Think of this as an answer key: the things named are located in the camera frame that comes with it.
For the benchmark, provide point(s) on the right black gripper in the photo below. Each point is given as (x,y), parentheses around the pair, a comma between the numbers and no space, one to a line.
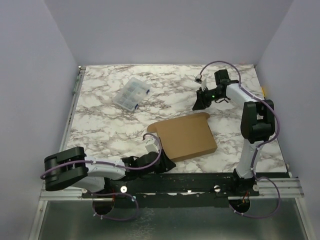
(203,97)

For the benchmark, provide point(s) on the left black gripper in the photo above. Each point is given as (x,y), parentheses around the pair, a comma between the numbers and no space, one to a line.
(165,164)

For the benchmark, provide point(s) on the brown cardboard box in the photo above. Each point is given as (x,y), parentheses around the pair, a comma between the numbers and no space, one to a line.
(185,137)

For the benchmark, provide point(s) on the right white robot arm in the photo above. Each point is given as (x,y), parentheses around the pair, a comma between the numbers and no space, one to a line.
(257,120)

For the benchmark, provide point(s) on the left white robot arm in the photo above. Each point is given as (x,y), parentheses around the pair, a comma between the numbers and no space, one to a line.
(73,167)

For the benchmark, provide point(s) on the clear plastic screw organizer box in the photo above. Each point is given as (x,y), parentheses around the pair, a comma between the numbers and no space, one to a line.
(130,96)

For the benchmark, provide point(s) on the yellow tape piece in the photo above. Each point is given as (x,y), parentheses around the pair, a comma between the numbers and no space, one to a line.
(264,91)

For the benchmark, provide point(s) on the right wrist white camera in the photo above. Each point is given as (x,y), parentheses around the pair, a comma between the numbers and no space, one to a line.
(202,80)

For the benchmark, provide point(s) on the black metal base rail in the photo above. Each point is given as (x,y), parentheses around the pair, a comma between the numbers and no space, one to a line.
(174,190)

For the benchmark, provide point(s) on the aluminium front extrusion rail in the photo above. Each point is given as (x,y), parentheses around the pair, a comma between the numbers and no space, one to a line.
(289,188)

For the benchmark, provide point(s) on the aluminium side rail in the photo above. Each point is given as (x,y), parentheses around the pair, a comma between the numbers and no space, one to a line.
(71,113)

